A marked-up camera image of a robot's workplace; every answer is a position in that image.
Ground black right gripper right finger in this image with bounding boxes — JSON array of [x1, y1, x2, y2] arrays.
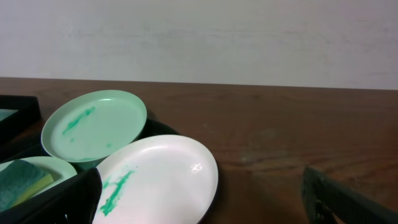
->
[[301, 167, 397, 224]]

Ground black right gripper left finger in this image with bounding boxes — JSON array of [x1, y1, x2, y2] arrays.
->
[[1, 168, 103, 224]]

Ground green yellow sponge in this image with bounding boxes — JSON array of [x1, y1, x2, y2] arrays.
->
[[1, 159, 53, 212]]

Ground mint green plate with stain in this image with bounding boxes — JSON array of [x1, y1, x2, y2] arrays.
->
[[41, 90, 147, 163]]

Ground rectangular black soapy water tray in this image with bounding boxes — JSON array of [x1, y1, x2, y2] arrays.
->
[[1, 95, 41, 145]]

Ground white plate with green stain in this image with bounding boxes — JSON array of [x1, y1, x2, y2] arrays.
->
[[93, 135, 218, 224]]

